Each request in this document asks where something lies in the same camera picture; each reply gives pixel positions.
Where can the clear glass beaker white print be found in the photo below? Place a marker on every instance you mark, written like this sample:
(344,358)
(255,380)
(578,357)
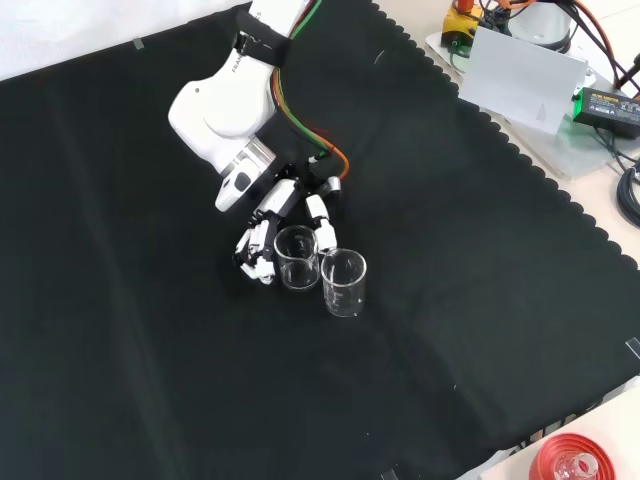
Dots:
(342,302)

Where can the pale white board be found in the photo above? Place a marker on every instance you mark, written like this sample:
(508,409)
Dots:
(520,80)

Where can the white wrist camera shell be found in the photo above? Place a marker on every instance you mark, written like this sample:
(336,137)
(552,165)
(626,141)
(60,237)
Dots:
(231,192)

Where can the grey metal base plate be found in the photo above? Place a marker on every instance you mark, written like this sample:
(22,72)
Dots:
(580,155)

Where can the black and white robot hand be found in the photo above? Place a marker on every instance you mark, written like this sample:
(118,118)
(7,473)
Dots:
(280,197)

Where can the yellow stop button box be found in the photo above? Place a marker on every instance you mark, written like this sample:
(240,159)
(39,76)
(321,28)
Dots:
(457,22)

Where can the clear glass beaker with spout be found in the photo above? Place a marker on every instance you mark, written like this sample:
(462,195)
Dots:
(300,280)

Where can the black bench cloth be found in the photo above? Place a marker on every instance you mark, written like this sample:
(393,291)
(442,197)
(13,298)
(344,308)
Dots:
(200,375)

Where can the clear round-bottom glass flask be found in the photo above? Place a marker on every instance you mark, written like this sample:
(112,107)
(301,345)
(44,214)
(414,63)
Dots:
(582,465)

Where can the black power adapter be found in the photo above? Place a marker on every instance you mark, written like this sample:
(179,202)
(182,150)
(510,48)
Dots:
(607,107)

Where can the clear tape strip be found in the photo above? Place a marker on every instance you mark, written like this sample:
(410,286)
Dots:
(138,44)
(633,348)
(389,474)

